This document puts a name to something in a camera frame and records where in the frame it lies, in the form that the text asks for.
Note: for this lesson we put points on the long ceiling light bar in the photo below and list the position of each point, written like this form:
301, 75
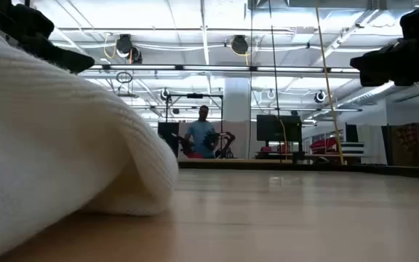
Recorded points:
213, 68

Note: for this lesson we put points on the black white striped stack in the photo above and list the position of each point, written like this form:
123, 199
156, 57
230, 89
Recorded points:
353, 147

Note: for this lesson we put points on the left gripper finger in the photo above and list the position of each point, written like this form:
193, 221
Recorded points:
64, 58

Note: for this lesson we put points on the black display screen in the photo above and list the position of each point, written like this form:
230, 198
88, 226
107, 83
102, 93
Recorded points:
271, 128

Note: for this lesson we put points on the black panel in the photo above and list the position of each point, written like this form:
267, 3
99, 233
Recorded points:
167, 132
351, 132

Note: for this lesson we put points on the black red robot arm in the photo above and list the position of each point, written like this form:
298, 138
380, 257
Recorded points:
187, 143
210, 140

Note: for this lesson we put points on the brown patterned panel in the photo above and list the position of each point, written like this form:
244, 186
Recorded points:
407, 143

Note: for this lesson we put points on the white pillar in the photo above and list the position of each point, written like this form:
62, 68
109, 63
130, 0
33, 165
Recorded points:
236, 109

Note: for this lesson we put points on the white plaid towel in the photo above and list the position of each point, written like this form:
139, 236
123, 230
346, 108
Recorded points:
49, 145

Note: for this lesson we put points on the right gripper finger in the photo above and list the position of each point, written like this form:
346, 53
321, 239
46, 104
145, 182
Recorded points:
384, 65

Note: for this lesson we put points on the person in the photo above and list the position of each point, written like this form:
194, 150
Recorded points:
199, 134

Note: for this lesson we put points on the red object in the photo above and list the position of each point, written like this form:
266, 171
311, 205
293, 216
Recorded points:
322, 145

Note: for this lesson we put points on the black camera rig frame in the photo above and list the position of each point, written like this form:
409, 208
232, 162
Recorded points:
195, 95

